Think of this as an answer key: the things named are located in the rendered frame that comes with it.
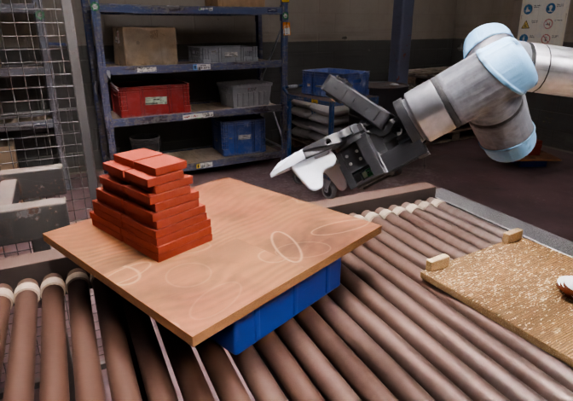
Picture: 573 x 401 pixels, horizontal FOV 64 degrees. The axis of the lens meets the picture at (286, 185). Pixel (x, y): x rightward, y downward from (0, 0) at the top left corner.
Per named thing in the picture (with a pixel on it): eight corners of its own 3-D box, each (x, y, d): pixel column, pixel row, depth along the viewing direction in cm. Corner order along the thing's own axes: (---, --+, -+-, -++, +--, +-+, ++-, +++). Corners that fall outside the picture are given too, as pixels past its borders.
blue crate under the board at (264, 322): (244, 242, 117) (242, 206, 114) (344, 286, 98) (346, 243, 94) (134, 292, 95) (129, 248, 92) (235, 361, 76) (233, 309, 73)
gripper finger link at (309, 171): (286, 200, 60) (348, 176, 63) (269, 160, 62) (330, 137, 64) (284, 206, 63) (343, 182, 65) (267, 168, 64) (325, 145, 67)
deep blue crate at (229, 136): (253, 143, 535) (252, 111, 523) (267, 152, 500) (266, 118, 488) (211, 148, 515) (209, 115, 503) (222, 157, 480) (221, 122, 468)
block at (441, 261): (442, 263, 104) (443, 252, 103) (449, 266, 103) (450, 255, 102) (424, 270, 101) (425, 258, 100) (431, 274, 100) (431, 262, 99)
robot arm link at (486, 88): (548, 99, 58) (534, 55, 52) (465, 142, 62) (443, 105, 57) (520, 63, 63) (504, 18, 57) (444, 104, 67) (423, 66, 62)
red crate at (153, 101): (178, 106, 482) (176, 78, 472) (192, 113, 445) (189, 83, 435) (112, 111, 451) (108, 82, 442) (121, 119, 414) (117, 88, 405)
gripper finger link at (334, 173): (321, 203, 77) (350, 182, 69) (306, 171, 78) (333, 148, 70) (335, 198, 78) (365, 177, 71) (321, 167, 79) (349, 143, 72)
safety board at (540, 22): (513, 53, 592) (526, -25, 562) (560, 55, 542) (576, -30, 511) (512, 53, 591) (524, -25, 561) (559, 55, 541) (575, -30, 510)
